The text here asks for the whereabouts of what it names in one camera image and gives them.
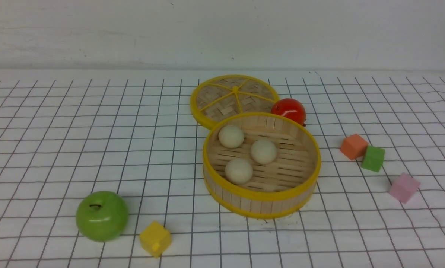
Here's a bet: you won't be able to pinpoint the beige bun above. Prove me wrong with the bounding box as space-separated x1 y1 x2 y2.
218 124 245 148
224 158 253 185
251 139 277 165

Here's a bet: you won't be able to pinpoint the bamboo steamer lid yellow rim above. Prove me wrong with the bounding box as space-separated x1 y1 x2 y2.
190 74 280 130

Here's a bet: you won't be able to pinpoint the bamboo steamer tray yellow rim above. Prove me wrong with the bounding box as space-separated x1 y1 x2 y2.
202 112 321 219

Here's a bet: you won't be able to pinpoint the red tomato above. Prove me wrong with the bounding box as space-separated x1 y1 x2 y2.
271 98 306 127

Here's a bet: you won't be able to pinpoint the yellow cube block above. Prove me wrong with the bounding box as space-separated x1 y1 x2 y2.
139 221 172 258

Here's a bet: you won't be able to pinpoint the orange cube block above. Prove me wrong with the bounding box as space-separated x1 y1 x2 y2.
340 134 369 160

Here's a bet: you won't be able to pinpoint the green apple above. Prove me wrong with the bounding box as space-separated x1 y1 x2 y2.
75 191 129 242

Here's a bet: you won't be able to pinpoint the green cube block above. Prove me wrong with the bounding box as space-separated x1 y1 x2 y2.
361 145 385 172

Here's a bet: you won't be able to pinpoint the pink cube block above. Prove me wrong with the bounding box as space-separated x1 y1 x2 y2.
388 172 420 204

